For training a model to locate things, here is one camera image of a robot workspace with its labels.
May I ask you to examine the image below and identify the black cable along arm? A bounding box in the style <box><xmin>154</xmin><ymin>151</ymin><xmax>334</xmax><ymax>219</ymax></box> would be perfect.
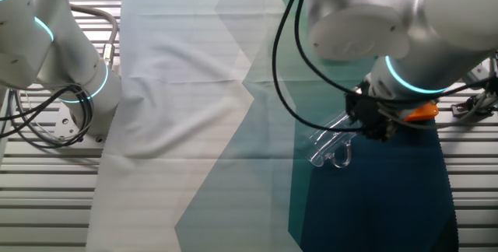
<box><xmin>271</xmin><ymin>0</ymin><xmax>369</xmax><ymax>133</ymax></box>

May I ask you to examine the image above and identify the grey hose with connector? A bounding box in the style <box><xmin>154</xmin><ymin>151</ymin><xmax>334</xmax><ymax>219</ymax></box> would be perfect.
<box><xmin>68</xmin><ymin>4</ymin><xmax>120</xmax><ymax>69</ymax></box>

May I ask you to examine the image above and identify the blue green white tablecloth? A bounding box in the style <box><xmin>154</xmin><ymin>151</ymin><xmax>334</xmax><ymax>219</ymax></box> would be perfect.
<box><xmin>85</xmin><ymin>0</ymin><xmax>460</xmax><ymax>252</ymax></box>

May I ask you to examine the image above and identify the metal base plate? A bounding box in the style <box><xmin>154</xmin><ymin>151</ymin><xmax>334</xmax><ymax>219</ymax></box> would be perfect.
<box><xmin>53</xmin><ymin>103</ymin><xmax>108</xmax><ymax>144</ymax></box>

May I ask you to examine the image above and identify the black cable bundle at base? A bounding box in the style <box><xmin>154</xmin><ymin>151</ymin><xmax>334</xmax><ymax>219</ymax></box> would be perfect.
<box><xmin>0</xmin><ymin>83</ymin><xmax>95</xmax><ymax>149</ymax></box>

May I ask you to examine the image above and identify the clear glass cup with handle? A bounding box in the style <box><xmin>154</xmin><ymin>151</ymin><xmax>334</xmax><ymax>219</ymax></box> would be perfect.
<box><xmin>305</xmin><ymin>110</ymin><xmax>356</xmax><ymax>170</ymax></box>

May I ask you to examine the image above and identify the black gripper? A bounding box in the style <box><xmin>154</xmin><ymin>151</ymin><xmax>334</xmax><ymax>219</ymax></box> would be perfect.
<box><xmin>344</xmin><ymin>82</ymin><xmax>400</xmax><ymax>143</ymax></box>

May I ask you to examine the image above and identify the orange box with red button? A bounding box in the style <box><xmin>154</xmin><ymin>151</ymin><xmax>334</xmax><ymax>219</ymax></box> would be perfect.
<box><xmin>402</xmin><ymin>101</ymin><xmax>440</xmax><ymax>124</ymax></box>

